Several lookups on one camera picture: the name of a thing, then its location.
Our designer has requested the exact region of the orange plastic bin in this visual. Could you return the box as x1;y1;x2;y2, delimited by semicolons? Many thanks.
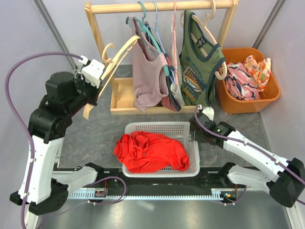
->
215;47;281;114

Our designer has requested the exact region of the light blue hanger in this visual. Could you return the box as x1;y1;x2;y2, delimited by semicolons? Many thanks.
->
153;1;175;83

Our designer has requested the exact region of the wooden hanger right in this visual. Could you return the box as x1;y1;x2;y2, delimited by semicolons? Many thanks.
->
179;0;228;81

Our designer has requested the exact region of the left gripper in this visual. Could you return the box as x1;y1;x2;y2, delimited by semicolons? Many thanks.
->
66;70;103;116

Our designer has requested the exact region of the teal plastic hanger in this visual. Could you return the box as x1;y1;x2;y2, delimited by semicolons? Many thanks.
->
125;1;170;78

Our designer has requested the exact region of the white tank top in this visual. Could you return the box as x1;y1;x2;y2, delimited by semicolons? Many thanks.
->
169;26;185;106

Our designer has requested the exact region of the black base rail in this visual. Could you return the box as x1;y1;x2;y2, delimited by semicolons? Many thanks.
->
54;167;272;194

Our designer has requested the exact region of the orange floral cloth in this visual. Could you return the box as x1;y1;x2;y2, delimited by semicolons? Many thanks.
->
244;55;271;92

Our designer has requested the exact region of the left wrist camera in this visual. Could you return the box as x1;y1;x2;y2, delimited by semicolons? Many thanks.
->
79;56;105;88

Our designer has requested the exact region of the wooden clothes rack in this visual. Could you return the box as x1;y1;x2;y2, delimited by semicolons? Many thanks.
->
84;0;239;115

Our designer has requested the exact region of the mauve pink tank top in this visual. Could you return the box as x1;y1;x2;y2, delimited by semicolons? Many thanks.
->
129;15;169;112

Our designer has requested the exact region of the slotted cable duct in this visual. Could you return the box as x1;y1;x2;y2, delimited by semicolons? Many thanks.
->
68;188;231;201

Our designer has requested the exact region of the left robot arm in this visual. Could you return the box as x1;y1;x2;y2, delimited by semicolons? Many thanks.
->
26;72;105;216

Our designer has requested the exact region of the rust red tank top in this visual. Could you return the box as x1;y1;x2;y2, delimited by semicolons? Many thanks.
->
144;21;181;112

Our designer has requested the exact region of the pink wire hanger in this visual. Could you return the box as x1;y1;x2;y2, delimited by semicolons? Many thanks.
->
172;0;179;86

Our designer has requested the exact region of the green printed tank top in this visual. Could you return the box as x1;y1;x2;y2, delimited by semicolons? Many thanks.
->
179;10;225;106

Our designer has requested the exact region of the beige wooden hanger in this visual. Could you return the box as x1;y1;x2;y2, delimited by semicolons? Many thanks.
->
82;35;141;120

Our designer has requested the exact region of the pink patterned cloth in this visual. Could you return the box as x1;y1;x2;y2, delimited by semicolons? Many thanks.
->
224;62;260;101

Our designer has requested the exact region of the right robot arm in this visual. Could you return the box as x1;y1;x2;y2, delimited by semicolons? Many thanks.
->
189;108;305;208

